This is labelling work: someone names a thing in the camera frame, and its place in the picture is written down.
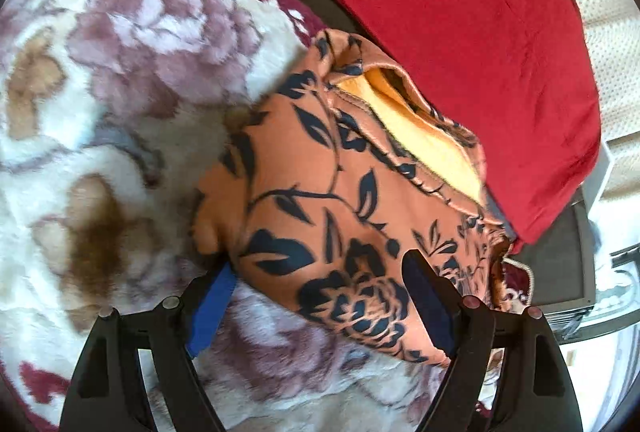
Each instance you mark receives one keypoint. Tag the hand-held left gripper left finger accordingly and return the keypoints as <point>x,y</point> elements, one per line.
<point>210,312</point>

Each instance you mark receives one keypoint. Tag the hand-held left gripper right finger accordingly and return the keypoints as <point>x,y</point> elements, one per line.
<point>425,302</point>

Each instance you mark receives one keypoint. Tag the orange floral shirt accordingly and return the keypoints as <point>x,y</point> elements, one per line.
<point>300,172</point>

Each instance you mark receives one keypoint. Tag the floral plush blanket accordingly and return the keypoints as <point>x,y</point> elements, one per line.
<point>125,112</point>

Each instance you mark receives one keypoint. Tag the white board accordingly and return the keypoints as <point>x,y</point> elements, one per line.
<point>604,172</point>

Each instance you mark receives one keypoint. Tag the red blanket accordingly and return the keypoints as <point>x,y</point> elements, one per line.
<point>450,37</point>

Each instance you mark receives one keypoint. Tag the dotted beige curtain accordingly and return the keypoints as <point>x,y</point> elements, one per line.
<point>610,62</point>

